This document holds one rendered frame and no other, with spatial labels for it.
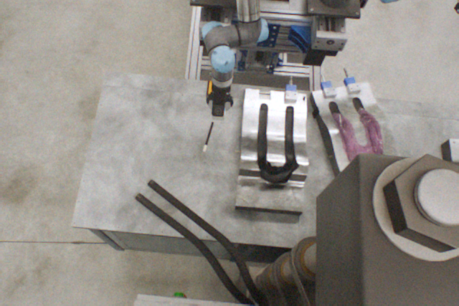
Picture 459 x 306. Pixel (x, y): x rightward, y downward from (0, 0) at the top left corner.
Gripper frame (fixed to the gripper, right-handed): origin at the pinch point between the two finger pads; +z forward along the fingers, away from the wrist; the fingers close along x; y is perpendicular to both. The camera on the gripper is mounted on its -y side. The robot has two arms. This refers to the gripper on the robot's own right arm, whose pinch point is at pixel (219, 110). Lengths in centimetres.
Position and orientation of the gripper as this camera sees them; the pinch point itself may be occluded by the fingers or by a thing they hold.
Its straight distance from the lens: 168.1
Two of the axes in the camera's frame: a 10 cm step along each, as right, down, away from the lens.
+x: -10.0, -1.0, 0.0
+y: 0.9, -9.2, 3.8
